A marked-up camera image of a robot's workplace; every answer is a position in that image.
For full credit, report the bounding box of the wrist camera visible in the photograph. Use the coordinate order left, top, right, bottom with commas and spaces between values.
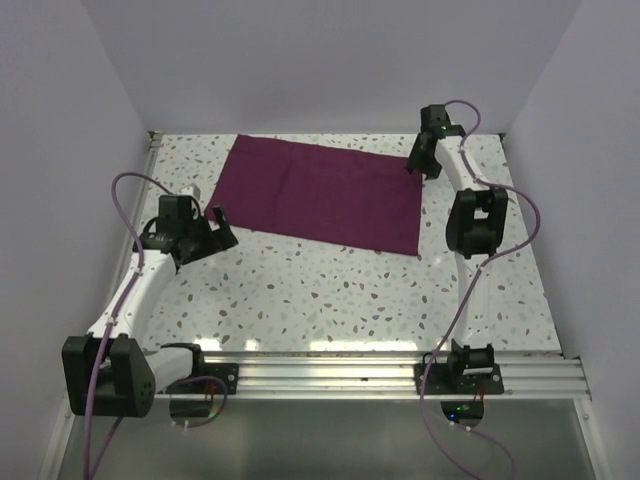
158, 195, 201, 222
420, 104, 466, 138

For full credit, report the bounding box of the purple cloth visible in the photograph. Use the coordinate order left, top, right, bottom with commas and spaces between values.
209, 135, 422, 256

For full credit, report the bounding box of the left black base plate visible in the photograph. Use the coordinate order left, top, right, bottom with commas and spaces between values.
166, 363, 239, 395

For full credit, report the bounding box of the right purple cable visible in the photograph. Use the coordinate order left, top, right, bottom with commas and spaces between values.
417, 99, 544, 480

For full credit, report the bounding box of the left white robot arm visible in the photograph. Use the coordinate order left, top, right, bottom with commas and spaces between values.
62, 195, 238, 418

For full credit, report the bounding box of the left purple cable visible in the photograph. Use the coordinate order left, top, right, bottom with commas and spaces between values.
82, 172, 229, 480

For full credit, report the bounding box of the aluminium front rail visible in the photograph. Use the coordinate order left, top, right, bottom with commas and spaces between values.
149, 352, 592, 399

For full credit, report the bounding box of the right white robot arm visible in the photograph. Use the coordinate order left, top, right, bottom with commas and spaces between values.
407, 133, 508, 393

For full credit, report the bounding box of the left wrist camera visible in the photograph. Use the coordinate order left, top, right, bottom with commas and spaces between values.
158, 195, 201, 222

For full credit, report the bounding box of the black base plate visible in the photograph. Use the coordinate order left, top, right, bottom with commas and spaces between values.
413, 363, 505, 395
166, 363, 239, 395

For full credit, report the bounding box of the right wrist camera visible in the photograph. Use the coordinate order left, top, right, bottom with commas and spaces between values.
420, 104, 466, 138

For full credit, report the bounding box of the purple cable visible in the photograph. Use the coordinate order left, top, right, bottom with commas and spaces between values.
417, 99, 544, 480
82, 172, 229, 480

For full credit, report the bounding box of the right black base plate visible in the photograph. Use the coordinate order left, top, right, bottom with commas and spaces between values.
413, 363, 505, 395

